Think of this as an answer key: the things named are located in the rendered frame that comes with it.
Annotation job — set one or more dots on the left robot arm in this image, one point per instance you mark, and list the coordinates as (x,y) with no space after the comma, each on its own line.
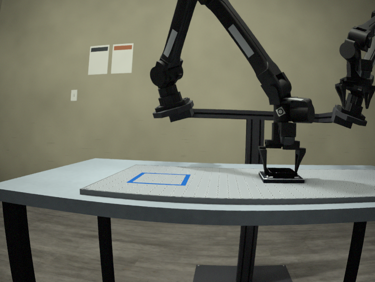
(350,50)

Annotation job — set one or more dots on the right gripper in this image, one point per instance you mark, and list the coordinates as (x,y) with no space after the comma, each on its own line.
(299,152)

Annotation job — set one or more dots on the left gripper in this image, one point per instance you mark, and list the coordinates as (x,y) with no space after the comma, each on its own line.
(350,82)

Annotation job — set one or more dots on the blue rectangular tape outline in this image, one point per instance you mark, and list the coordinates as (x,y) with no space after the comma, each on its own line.
(182,184)

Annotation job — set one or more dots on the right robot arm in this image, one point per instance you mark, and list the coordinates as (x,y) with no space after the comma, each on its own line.
(275,84)

